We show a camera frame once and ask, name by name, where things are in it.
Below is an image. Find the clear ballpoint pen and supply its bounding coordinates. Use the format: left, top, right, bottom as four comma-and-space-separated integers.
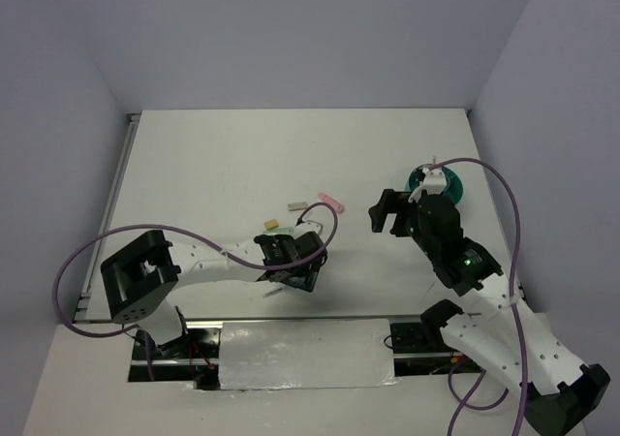
263, 287, 284, 298

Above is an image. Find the yellow eraser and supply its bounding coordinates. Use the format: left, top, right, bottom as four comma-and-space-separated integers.
264, 219, 279, 230

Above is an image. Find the pink correction tape dispenser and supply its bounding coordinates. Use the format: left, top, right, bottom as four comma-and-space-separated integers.
318, 193, 345, 214

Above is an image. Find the teal round desk organizer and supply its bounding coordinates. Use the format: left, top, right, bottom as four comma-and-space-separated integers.
405, 164, 464, 204

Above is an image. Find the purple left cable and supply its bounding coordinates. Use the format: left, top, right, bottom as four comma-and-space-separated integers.
51, 202, 339, 384

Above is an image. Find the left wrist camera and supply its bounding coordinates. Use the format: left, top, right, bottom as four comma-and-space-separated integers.
293, 220, 324, 237

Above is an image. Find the grey rectangular eraser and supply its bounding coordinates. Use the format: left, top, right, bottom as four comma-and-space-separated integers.
287, 202, 309, 212

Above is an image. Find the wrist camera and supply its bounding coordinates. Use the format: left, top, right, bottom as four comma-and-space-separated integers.
408, 167, 448, 203
293, 220, 324, 237

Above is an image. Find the green correction tape dispenser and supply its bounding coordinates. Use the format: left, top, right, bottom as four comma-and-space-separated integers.
263, 227, 295, 235

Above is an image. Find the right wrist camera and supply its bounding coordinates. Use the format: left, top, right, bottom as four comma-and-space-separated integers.
408, 167, 448, 203

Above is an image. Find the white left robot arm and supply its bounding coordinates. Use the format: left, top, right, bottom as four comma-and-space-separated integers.
100, 229, 327, 358

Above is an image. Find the aluminium table rail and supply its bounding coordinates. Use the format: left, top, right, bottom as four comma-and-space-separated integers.
73, 113, 141, 324

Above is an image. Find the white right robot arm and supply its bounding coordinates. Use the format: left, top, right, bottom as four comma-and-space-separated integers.
369, 189, 610, 435

